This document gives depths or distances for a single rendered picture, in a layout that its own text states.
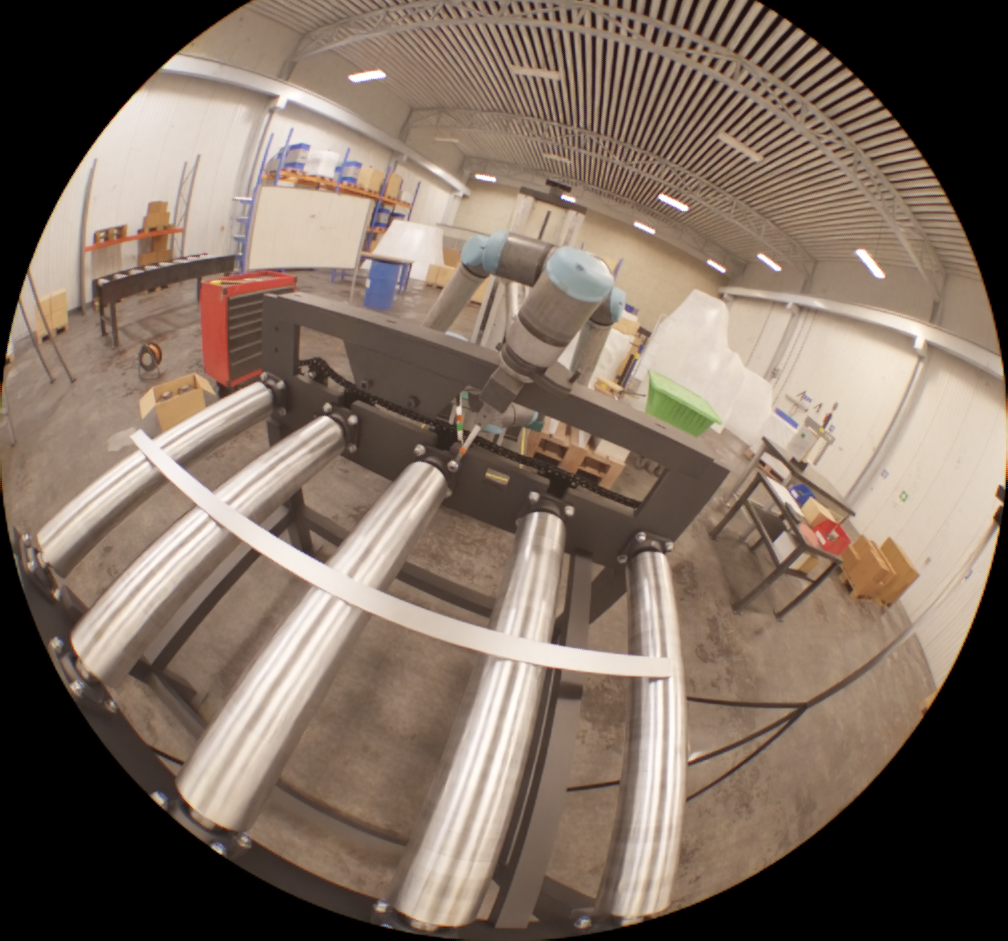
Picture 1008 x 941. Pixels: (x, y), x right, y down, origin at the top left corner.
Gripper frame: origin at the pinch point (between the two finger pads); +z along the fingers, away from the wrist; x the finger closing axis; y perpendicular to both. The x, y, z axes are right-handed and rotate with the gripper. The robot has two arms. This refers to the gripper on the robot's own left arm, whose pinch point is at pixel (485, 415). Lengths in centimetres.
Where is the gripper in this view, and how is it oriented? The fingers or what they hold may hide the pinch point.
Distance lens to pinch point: 60.0
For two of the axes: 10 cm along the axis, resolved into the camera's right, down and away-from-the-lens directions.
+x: -3.5, 6.2, -7.1
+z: -4.3, 5.6, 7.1
